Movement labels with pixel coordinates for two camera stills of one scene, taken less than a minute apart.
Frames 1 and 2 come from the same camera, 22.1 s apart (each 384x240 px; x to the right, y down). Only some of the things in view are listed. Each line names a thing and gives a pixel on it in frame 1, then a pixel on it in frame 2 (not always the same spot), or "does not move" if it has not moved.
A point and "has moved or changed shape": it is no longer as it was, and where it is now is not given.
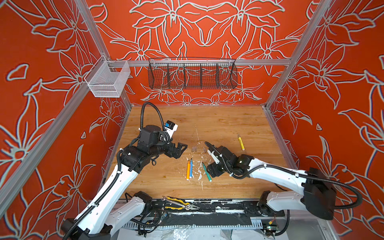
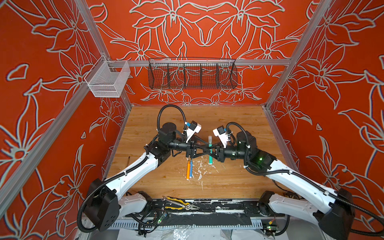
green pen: [207, 173] has moved or changed shape
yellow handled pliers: [186, 205] does not move
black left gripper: [177, 153] to [191, 151]
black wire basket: [168, 73] does not move
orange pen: [188, 170] does not move
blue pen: [191, 168] does not move
